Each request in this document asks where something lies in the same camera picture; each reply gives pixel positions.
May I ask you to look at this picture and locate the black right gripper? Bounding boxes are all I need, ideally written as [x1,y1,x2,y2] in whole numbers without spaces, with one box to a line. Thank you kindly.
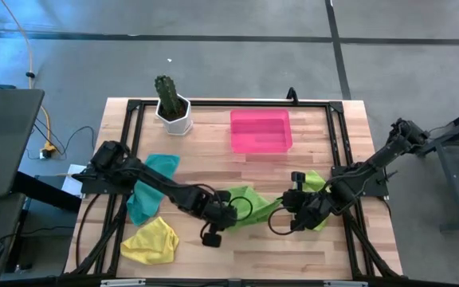
[281,187,336,233]

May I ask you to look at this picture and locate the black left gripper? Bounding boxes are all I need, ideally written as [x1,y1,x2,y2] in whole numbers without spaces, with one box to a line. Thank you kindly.
[199,199,239,249]

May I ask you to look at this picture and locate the lime green microfiber towel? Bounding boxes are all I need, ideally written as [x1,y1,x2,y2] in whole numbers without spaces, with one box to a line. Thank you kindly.
[300,170,331,233]

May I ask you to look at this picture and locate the pink translucent plastic basket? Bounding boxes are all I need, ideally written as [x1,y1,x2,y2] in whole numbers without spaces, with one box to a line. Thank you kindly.
[229,108,294,155]

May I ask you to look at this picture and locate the yellow microfiber towel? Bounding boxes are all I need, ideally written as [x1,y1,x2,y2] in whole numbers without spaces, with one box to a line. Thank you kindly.
[120,216,180,266]

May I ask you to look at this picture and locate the teal microfiber towel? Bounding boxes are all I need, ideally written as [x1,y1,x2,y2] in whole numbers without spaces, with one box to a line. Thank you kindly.
[125,154,182,227]

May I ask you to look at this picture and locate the white hexagonal plant pot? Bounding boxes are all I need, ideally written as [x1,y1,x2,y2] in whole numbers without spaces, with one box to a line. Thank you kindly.
[155,93,194,137]

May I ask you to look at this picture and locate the green cactus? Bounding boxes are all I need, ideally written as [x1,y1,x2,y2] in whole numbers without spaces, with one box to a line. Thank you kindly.
[153,74,183,117]

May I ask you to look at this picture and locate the black metal stand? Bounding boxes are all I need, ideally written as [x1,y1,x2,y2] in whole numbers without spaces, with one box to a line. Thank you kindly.
[414,101,459,233]

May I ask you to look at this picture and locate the white paper sheet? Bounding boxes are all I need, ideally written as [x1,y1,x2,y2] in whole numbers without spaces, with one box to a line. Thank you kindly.
[61,163,89,199]

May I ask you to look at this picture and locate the black desk beam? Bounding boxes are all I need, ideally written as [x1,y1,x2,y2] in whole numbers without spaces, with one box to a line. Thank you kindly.
[12,171,83,213]

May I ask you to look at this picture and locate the dark grey side desk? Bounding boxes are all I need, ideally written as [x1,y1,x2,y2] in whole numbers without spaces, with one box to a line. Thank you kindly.
[0,88,46,199]

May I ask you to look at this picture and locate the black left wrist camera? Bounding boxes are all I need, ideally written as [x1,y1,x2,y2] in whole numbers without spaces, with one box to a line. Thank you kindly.
[214,190,233,204]

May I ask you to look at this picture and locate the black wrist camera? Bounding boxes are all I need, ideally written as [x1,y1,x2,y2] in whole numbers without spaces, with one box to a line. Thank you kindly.
[291,171,307,191]
[214,190,233,204]

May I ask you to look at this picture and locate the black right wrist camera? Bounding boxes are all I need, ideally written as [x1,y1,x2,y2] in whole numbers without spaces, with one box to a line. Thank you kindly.
[291,171,307,191]

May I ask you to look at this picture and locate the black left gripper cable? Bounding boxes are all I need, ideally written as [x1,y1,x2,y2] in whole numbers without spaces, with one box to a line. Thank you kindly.
[228,196,255,223]

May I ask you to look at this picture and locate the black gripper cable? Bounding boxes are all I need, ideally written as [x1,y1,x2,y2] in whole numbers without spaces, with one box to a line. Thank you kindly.
[228,196,255,223]
[268,206,295,237]

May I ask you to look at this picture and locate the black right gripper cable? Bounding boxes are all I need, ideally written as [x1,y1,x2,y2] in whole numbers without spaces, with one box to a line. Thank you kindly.
[268,206,295,237]

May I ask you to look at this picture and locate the silver metal bracket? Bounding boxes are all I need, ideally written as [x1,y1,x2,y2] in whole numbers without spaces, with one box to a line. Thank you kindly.
[323,280,370,287]
[100,278,147,287]

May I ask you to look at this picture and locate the black aluminium table frame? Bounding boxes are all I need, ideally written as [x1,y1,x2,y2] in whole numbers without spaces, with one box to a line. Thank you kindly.
[64,98,404,280]

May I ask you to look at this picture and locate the thin black floor cable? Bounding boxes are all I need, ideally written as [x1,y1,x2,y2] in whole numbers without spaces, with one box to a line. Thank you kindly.
[33,119,97,160]

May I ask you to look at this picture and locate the yellow extension cord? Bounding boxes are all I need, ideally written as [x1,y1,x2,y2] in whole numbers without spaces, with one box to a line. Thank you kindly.
[0,0,58,159]

